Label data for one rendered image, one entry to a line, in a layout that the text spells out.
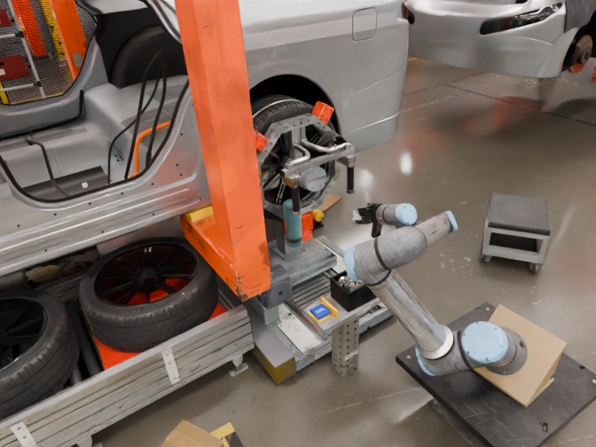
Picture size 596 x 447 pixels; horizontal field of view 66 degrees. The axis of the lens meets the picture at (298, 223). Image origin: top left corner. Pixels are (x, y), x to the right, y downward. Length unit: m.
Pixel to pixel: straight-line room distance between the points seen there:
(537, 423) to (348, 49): 1.93
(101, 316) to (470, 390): 1.62
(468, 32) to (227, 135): 3.10
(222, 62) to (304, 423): 1.59
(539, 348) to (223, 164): 1.42
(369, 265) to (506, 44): 3.13
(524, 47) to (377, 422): 3.19
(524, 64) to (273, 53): 2.59
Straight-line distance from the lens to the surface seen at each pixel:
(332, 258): 2.90
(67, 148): 2.98
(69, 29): 4.29
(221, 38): 1.63
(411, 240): 1.51
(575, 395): 2.22
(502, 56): 4.40
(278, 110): 2.34
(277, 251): 2.86
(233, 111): 1.69
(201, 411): 2.41
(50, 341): 2.26
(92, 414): 2.28
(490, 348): 1.86
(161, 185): 2.29
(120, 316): 2.24
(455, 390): 2.08
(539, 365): 2.09
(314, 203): 2.57
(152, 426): 2.44
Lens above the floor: 1.91
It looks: 32 degrees down
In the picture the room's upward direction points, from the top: 4 degrees counter-clockwise
